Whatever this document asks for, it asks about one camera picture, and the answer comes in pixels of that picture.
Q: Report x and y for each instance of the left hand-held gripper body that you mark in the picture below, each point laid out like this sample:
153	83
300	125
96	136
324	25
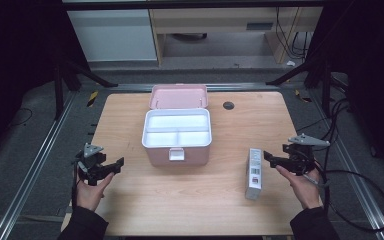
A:
91	163

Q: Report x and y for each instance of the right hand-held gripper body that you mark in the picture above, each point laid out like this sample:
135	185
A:
300	158

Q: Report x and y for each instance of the white medicine carton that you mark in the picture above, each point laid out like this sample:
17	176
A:
254	180

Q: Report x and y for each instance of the white insert tray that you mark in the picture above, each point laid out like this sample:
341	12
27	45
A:
176	120

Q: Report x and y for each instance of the pink storage box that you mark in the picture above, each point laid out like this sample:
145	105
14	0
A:
180	96

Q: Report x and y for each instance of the person's left hand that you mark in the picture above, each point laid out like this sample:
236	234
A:
90	195

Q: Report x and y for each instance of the person's right hand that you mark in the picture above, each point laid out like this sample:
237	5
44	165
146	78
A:
305	191

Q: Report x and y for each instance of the yellow black tape strip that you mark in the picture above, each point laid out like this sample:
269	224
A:
302	96
92	98

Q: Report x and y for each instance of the round black table grommet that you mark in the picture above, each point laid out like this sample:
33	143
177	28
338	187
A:
228	105

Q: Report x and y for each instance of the black metal stand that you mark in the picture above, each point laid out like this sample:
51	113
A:
326	86
58	93

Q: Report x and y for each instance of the small white floor scrap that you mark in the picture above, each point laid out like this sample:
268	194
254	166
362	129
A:
290	63

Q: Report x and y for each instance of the white cabinet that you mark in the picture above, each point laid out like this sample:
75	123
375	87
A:
113	35

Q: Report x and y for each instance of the light wooden desk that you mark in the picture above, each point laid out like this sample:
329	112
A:
213	20

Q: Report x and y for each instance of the long metal floor rail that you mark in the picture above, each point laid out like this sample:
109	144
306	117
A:
30	173
353	173

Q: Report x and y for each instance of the metal crossbar rail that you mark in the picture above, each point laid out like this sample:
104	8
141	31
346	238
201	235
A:
240	87

